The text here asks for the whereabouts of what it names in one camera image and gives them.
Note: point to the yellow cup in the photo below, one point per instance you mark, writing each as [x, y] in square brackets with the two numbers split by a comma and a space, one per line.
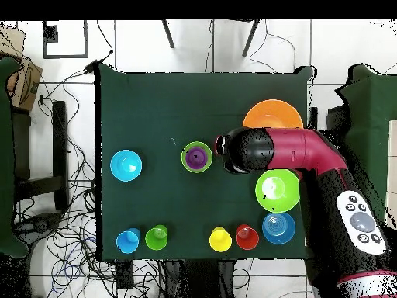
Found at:
[220, 240]

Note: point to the grey base with black knob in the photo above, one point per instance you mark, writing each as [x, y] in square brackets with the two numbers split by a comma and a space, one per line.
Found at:
[40, 223]

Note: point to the black stand leg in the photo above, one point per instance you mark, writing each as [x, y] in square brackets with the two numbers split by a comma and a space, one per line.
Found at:
[251, 38]
[168, 34]

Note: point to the purple cup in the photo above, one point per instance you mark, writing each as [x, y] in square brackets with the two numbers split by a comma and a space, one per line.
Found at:
[196, 157]

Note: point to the cardboard box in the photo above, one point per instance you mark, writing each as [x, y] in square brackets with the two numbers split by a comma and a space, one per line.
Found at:
[24, 83]

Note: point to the blue cup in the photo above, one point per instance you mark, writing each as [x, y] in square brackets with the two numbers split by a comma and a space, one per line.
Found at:
[127, 242]

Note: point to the small green bowl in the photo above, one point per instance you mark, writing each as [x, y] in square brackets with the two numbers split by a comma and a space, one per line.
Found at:
[183, 164]

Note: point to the small cyan bowl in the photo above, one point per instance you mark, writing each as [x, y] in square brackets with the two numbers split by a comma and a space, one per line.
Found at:
[126, 165]

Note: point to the large green bowl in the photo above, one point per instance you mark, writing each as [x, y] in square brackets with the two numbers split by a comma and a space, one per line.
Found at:
[277, 192]

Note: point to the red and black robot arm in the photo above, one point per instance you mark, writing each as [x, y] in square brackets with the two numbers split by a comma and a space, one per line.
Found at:
[310, 149]

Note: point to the green-clothed side table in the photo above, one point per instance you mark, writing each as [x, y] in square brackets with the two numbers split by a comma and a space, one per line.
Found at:
[6, 155]
[372, 108]

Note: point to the large orange bowl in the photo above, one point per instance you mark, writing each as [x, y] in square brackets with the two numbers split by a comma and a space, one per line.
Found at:
[273, 116]

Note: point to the large blue bowl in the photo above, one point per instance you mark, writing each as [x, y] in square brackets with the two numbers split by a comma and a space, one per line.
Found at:
[278, 228]

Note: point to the white boxes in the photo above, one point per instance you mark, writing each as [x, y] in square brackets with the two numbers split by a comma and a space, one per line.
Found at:
[393, 155]

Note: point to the red-orange cup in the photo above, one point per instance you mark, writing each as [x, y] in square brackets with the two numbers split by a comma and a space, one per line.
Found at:
[247, 239]

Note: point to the green cup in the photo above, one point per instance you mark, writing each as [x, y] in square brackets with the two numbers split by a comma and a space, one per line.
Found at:
[156, 239]

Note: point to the dark green tablecloth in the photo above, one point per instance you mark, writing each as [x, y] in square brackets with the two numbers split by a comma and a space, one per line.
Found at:
[186, 108]

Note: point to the black square floor frame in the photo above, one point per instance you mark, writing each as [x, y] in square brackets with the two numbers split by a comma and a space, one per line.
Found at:
[65, 56]

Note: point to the black power adapter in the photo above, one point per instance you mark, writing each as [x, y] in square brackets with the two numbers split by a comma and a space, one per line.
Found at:
[91, 66]

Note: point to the black power strip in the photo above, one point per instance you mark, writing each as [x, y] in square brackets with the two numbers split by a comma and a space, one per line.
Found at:
[124, 274]

